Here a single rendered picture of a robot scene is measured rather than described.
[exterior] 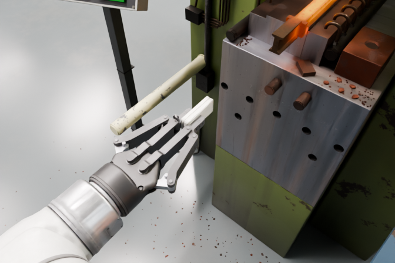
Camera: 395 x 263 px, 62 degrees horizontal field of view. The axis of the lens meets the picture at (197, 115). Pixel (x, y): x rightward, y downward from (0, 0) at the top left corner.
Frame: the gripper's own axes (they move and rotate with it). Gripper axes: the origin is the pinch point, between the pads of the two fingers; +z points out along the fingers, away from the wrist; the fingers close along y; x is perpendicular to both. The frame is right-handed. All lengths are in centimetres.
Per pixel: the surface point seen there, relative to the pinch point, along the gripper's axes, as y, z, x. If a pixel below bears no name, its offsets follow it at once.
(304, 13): -0.2, 38.6, 1.1
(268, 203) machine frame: 9, 29, -67
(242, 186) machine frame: -2, 29, -67
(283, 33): 0.6, 27.0, 2.2
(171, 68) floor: -94, 88, -100
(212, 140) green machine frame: -31, 49, -84
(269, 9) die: -9.4, 39.3, -1.7
